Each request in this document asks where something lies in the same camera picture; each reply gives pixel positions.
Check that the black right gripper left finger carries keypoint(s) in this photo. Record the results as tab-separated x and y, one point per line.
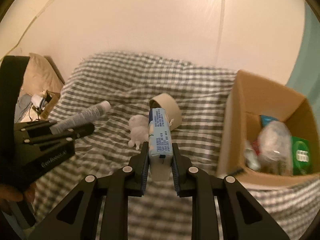
98	206

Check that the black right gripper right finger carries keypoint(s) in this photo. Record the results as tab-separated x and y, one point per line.
221	207

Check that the grey cream tube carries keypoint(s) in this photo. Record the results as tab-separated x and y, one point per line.
86	116

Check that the green 999 medicine box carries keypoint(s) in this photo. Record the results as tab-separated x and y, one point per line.
301	156

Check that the blue tissue pack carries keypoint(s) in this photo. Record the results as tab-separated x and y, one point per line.
160	145

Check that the white bear toy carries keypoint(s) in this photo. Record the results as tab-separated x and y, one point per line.
139	130

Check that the beige tape roll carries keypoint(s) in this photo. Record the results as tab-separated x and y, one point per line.
171	107

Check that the person's left hand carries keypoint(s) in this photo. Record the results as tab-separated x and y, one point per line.
10	194

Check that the small cardboard box with clutter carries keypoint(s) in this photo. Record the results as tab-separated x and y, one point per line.
44	103

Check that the clear plastic bag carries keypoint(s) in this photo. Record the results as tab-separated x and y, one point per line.
275	149

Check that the beige pillow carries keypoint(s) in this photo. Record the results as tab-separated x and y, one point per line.
40	76

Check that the green curtain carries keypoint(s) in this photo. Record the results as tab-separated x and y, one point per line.
305	74

